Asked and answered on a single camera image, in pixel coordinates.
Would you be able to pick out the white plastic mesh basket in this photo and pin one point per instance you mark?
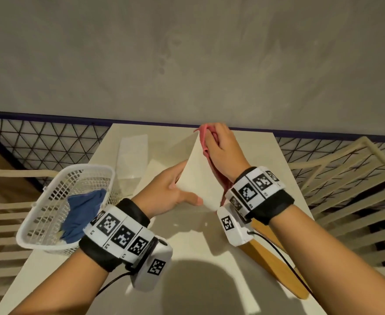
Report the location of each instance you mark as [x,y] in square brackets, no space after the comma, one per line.
[81,173]

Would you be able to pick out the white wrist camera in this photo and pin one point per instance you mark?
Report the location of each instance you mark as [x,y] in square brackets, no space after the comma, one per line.
[235,229]
[153,272]

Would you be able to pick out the cream tissue box base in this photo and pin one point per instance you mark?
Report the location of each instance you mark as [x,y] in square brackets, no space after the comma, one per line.
[199,177]

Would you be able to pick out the person's left hand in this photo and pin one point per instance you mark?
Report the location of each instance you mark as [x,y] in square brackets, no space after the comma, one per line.
[163,193]

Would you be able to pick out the person's right forearm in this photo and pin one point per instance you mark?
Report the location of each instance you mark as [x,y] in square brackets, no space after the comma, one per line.
[336,262]

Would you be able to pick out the person's left forearm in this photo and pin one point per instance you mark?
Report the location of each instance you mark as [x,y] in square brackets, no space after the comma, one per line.
[64,288]

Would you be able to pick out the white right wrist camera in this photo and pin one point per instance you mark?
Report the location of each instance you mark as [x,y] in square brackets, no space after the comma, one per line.
[235,229]

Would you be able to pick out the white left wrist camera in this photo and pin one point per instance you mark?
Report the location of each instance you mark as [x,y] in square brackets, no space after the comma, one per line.
[153,272]

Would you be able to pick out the black marker-tagged right wristband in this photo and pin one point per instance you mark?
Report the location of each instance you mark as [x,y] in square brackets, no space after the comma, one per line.
[258,193]

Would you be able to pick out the red cloth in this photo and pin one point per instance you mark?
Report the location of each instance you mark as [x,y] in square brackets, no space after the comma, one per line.
[203,137]

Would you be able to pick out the blue cloth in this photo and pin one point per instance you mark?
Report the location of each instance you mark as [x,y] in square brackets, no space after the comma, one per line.
[81,213]

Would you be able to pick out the person's right hand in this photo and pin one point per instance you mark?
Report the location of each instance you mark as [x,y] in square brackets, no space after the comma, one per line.
[227,150]

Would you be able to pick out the wooden lid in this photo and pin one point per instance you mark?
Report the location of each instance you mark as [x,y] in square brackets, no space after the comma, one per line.
[277,265]

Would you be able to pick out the white tissues pack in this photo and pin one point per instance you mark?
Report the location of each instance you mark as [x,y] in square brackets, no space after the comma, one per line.
[133,154]

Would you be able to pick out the black marker-tagged wristband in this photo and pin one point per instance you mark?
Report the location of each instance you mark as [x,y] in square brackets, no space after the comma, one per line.
[258,193]
[120,232]

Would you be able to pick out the black marker-tagged left wristband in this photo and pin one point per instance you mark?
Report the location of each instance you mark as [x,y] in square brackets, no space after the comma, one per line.
[120,232]

